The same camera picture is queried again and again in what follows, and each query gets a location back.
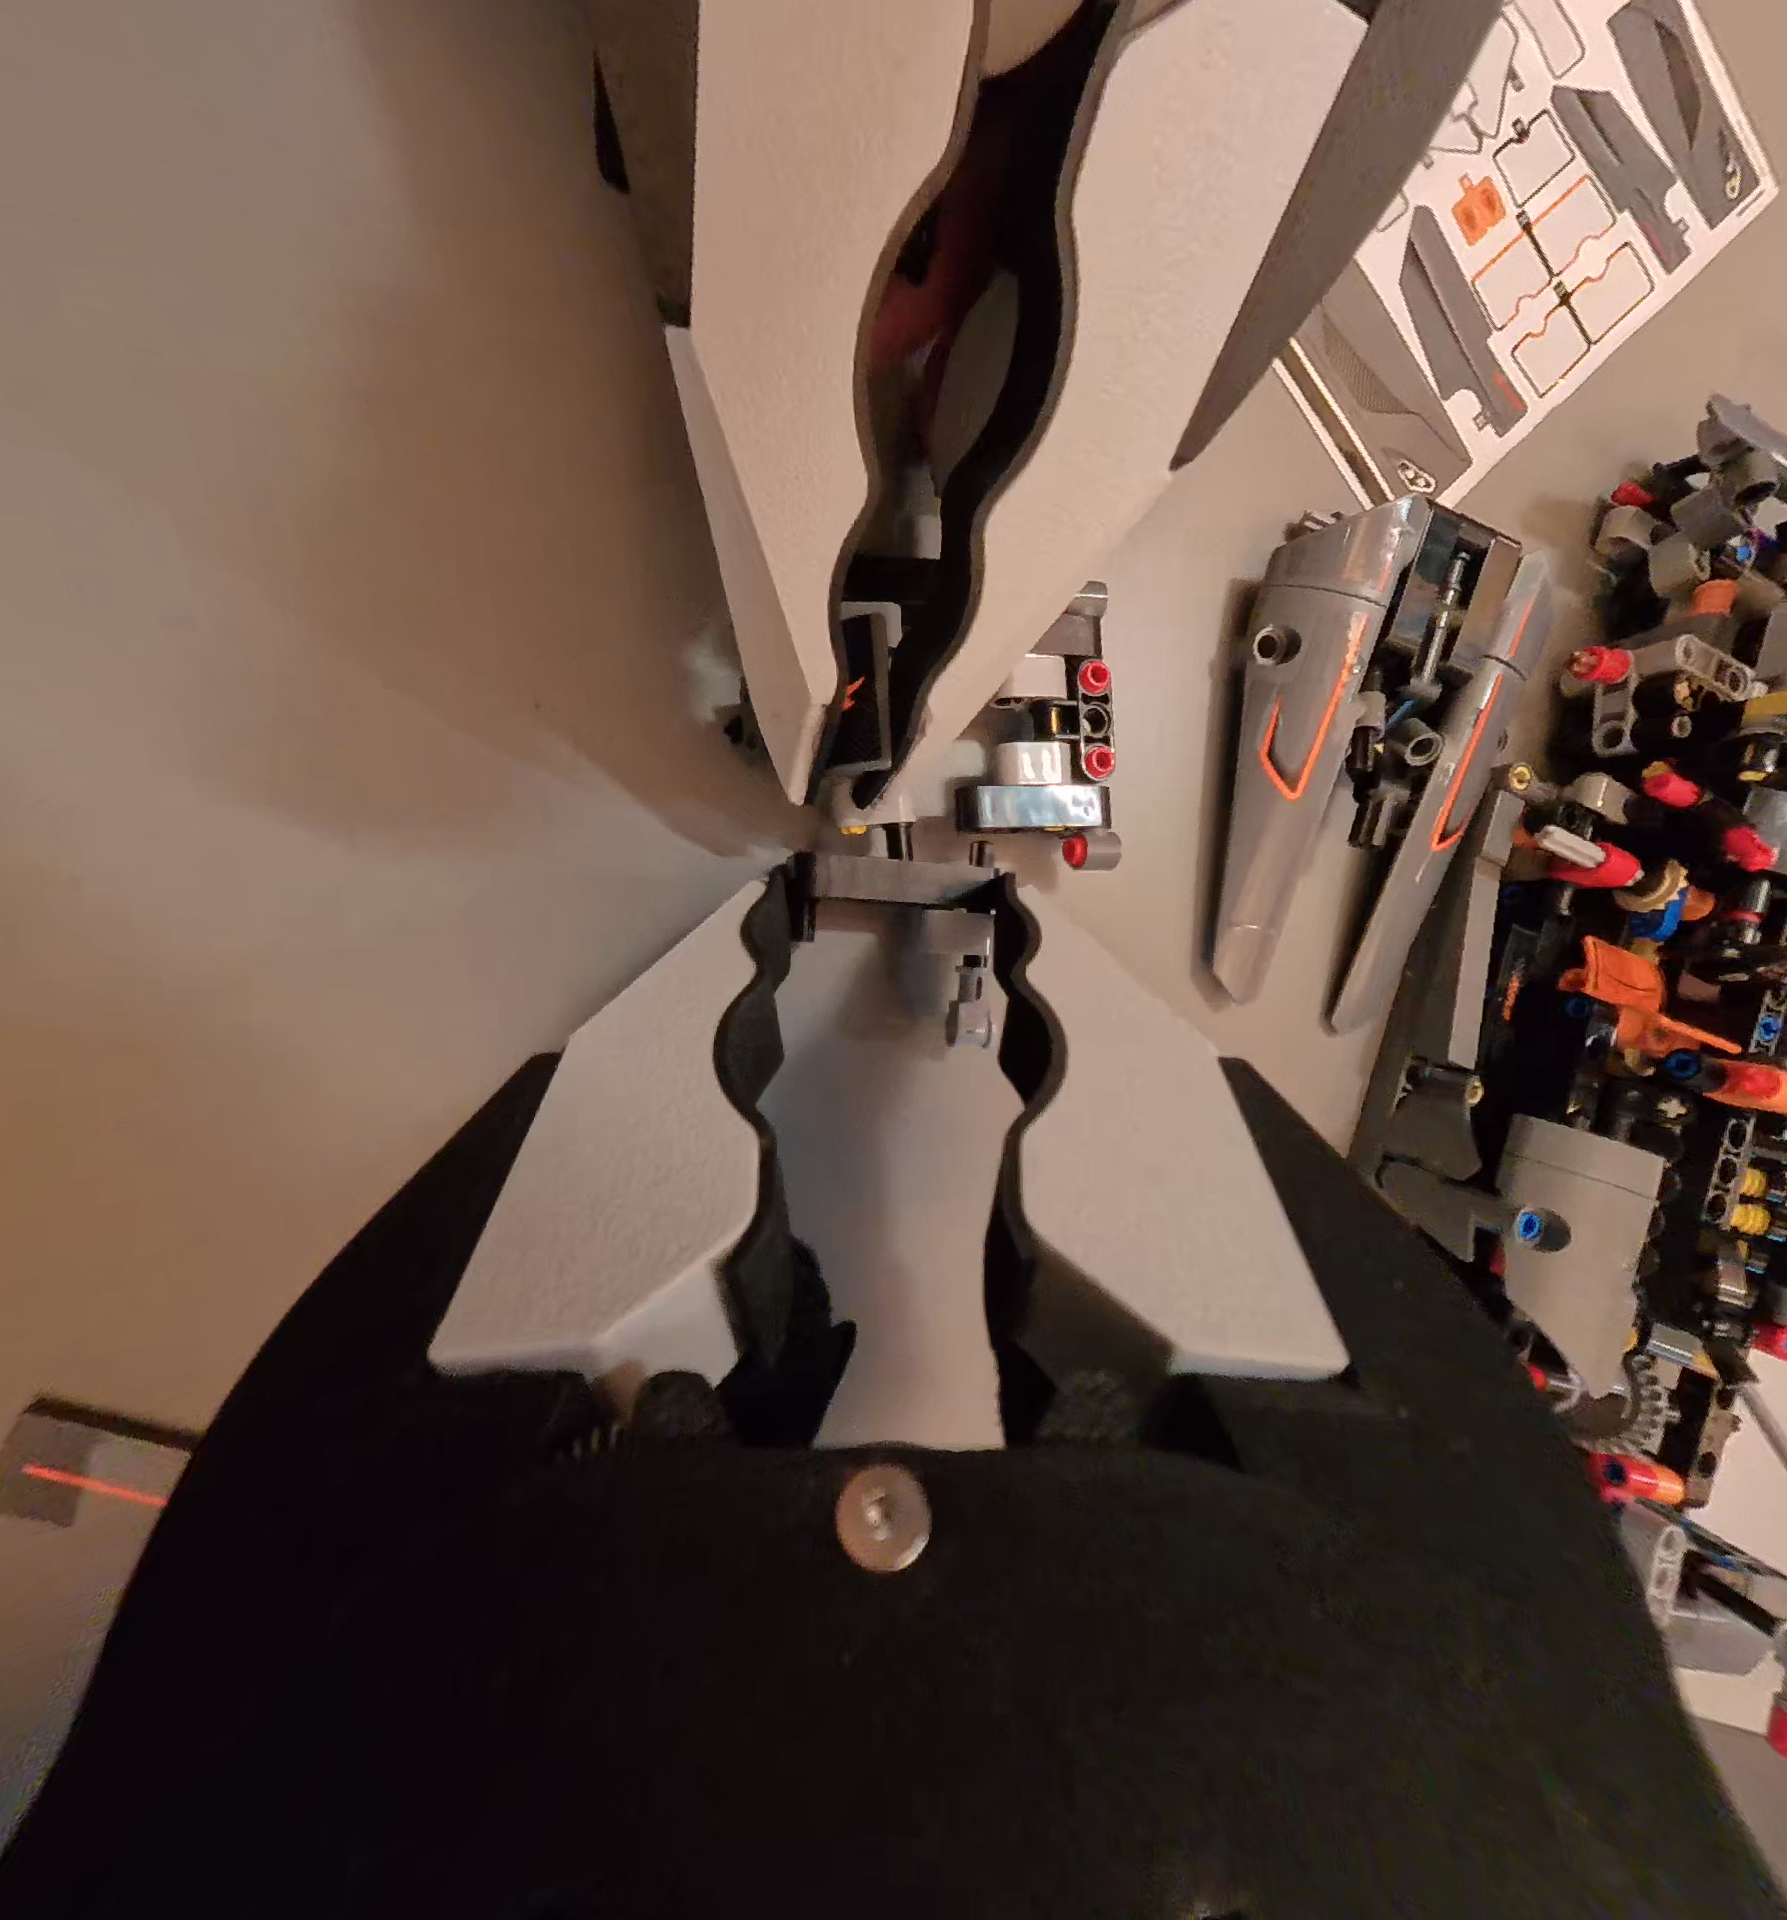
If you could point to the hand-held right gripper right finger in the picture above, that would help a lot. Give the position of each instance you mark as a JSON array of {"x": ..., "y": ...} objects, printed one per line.
[{"x": 1179, "y": 1201}]

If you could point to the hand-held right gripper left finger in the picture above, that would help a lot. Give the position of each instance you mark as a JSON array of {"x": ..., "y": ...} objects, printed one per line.
[{"x": 608, "y": 1201}]

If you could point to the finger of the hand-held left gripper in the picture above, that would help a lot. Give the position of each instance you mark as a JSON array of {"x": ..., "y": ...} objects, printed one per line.
[
  {"x": 1210, "y": 224},
  {"x": 772, "y": 300}
]

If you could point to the black printed lego block assembly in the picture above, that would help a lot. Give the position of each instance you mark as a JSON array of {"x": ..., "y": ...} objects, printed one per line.
[{"x": 864, "y": 704}]

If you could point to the large lego car chassis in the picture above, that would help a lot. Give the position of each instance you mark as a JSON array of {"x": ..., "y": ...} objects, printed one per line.
[{"x": 1585, "y": 1201}]

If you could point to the grey lego wing panel assembly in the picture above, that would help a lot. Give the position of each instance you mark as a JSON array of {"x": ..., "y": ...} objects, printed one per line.
[{"x": 1297, "y": 675}]

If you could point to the person's left hand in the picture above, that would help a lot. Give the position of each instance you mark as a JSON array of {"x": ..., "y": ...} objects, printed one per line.
[{"x": 1006, "y": 165}]

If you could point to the white sticker sheet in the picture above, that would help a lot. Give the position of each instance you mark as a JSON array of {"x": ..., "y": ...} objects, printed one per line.
[{"x": 1585, "y": 224}]

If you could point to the black tile with orange stripe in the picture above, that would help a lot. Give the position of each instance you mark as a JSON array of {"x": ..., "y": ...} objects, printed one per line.
[{"x": 78, "y": 1464}]

